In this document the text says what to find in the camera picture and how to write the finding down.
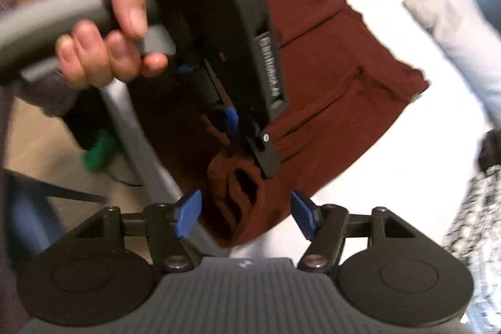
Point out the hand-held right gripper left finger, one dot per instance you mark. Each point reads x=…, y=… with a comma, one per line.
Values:
x=190, y=212

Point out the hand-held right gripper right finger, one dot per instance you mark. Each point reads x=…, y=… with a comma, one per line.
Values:
x=303, y=214

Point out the grey bed frame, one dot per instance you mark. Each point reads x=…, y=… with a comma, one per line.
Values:
x=133, y=146

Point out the blue object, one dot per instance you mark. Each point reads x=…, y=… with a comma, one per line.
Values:
x=31, y=216

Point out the green object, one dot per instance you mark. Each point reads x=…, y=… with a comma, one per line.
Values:
x=98, y=154

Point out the pale grey pillow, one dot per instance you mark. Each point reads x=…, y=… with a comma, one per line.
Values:
x=454, y=32

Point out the pale black-lined patterned cloth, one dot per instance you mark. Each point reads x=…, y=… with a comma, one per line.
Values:
x=475, y=240

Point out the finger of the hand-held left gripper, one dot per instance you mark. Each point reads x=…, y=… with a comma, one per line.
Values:
x=231, y=120
x=268, y=156

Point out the black cloth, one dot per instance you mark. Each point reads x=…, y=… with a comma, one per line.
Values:
x=491, y=152

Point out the maroon sweater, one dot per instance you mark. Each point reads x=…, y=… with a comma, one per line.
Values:
x=332, y=83

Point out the dark bar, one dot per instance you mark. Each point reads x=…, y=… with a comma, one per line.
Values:
x=58, y=192

